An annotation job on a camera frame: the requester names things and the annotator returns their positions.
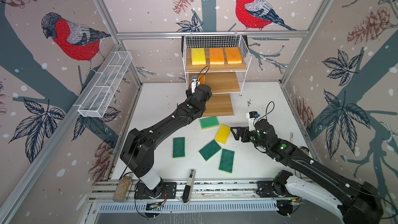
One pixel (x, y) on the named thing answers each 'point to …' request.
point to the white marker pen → (291, 137)
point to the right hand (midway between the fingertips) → (234, 131)
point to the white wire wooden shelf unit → (226, 80)
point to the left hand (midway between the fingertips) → (199, 87)
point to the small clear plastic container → (306, 150)
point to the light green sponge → (210, 122)
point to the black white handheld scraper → (187, 190)
